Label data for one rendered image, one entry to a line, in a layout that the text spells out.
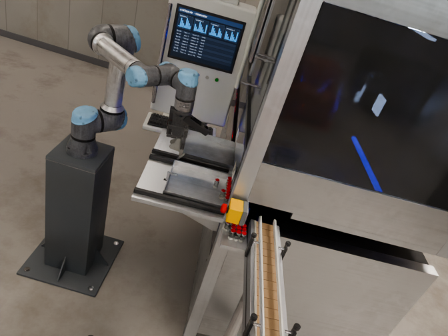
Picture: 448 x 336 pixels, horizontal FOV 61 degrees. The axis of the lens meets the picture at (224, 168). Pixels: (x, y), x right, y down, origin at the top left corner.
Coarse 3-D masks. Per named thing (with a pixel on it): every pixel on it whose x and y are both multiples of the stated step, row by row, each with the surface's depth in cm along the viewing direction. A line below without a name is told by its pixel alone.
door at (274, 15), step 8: (280, 0) 173; (272, 8) 200; (280, 8) 166; (272, 16) 190; (272, 24) 180; (264, 32) 209; (272, 32) 172; (264, 40) 198; (264, 48) 188; (256, 64) 207; (256, 72) 196; (256, 80) 186
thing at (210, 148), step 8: (192, 136) 215; (200, 136) 215; (208, 136) 214; (192, 144) 207; (200, 144) 210; (208, 144) 212; (216, 144) 214; (224, 144) 216; (232, 144) 216; (184, 152) 199; (192, 152) 201; (200, 152) 203; (208, 152) 205; (216, 152) 207; (224, 152) 209; (232, 152) 212; (200, 160) 193; (208, 160) 193; (216, 160) 200; (224, 160) 202; (232, 160) 205; (232, 168) 194
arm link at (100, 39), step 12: (96, 36) 152; (108, 36) 154; (96, 48) 153; (108, 48) 147; (120, 48) 146; (108, 60) 150; (120, 60) 142; (132, 60) 140; (132, 72) 133; (144, 72) 135; (156, 72) 138; (132, 84) 135; (144, 84) 137; (156, 84) 141
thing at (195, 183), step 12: (180, 168) 185; (192, 168) 186; (204, 168) 186; (168, 180) 172; (180, 180) 177; (192, 180) 180; (204, 180) 182; (168, 192) 163; (180, 192) 170; (192, 192) 172; (204, 192) 175; (216, 192) 177; (204, 204) 165; (216, 204) 164
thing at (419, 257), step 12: (240, 84) 312; (252, 204) 180; (252, 216) 173; (264, 216) 175; (276, 216) 178; (288, 216) 180; (288, 228) 173; (300, 228) 175; (312, 228) 177; (324, 228) 180; (336, 240) 175; (348, 240) 177; (360, 240) 179; (372, 240) 182; (384, 252) 177; (396, 252) 179; (408, 252) 182; (420, 252) 184
